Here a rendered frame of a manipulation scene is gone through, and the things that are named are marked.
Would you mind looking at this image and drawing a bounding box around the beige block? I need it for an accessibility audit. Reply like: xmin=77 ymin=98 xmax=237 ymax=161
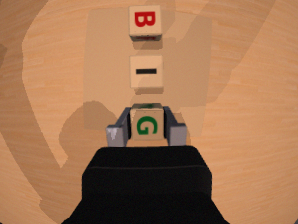
xmin=129 ymin=54 xmax=164 ymax=89
xmin=128 ymin=5 xmax=163 ymax=42
xmin=130 ymin=103 xmax=164 ymax=141

